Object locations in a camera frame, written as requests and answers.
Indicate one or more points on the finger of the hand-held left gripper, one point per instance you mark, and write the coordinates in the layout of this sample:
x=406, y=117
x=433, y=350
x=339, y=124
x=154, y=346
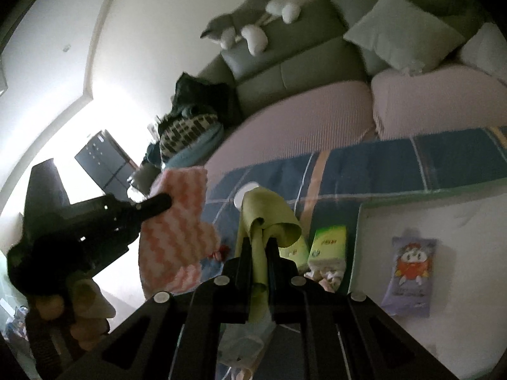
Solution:
x=154, y=206

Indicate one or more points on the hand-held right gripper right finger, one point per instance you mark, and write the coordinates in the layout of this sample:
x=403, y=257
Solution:
x=273, y=269

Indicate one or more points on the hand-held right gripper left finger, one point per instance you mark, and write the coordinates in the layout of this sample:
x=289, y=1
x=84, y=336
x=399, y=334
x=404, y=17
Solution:
x=241, y=269

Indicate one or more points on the pink wavy striped cloth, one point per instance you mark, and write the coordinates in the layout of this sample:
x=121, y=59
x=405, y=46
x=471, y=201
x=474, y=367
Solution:
x=178, y=229

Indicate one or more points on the green cloth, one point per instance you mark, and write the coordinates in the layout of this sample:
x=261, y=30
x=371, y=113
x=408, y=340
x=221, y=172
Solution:
x=261, y=206

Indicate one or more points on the purple snack packet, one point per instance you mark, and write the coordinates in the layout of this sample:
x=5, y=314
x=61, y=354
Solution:
x=408, y=273

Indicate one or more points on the green-rimmed white shallow box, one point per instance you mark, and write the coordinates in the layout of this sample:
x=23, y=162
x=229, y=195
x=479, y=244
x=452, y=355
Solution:
x=467, y=265

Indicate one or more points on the person's left hand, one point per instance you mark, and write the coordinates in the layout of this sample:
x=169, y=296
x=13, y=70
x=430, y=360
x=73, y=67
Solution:
x=89, y=299

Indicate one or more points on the floral patterned cloth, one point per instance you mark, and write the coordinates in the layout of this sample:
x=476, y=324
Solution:
x=326, y=279

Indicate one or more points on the black cabinet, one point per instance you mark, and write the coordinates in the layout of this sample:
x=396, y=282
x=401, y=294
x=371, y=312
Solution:
x=103, y=162

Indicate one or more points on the white pill bottle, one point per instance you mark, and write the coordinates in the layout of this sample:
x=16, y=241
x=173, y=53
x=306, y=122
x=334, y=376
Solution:
x=242, y=196

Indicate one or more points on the dark green clothes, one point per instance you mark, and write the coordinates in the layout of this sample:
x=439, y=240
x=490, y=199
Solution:
x=206, y=95

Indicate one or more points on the blue plaid blanket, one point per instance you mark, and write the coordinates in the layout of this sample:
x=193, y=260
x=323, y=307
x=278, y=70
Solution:
x=356, y=174

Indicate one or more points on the pink sofa seat cushion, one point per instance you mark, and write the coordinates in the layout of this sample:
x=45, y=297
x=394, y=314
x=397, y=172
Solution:
x=301, y=118
x=435, y=103

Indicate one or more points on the green sofa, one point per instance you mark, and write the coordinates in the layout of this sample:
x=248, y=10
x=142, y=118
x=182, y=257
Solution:
x=301, y=67

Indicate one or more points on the grey husky plush toy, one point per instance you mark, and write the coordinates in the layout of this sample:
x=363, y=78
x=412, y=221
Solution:
x=237, y=19

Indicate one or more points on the light green pillow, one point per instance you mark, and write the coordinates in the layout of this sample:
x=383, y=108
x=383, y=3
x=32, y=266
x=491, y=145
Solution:
x=404, y=27
x=489, y=51

